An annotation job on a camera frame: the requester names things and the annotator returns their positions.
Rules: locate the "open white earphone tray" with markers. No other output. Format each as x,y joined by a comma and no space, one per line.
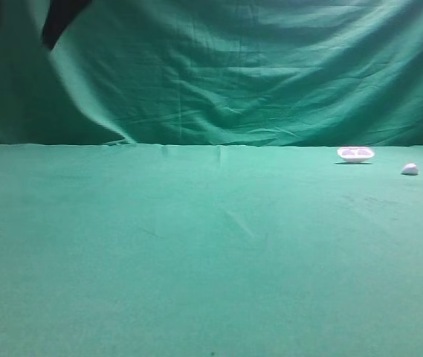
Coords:
355,155

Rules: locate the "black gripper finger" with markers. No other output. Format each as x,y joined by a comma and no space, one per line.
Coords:
61,13

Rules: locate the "green backdrop cloth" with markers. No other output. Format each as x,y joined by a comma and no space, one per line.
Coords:
258,73

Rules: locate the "small white earbud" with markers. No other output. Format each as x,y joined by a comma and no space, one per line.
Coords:
410,169

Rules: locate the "green table cloth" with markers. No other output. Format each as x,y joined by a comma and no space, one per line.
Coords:
149,250

